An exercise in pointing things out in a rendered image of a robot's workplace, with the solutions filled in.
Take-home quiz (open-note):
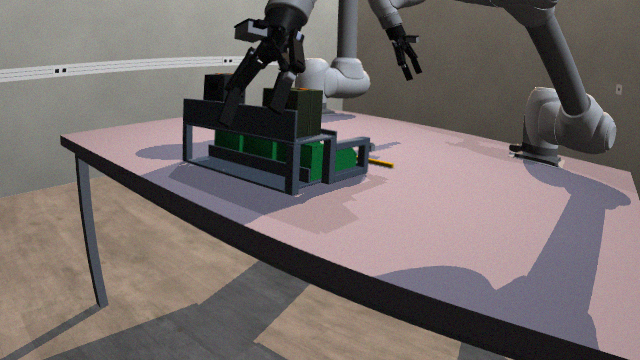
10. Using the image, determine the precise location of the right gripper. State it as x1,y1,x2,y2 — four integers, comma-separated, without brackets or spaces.
385,24,422,81

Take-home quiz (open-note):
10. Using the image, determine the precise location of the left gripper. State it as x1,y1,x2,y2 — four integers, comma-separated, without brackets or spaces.
217,7,306,128

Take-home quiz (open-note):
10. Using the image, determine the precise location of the green open bin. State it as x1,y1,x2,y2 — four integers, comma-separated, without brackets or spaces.
215,131,243,152
276,141,357,181
243,136,277,160

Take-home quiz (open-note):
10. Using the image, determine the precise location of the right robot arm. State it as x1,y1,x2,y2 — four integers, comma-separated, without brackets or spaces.
295,0,425,115

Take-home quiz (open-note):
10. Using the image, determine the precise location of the yellow bar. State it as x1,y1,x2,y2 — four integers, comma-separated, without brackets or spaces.
368,159,394,168

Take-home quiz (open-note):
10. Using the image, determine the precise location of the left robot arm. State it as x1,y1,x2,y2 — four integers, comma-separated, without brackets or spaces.
234,0,616,166

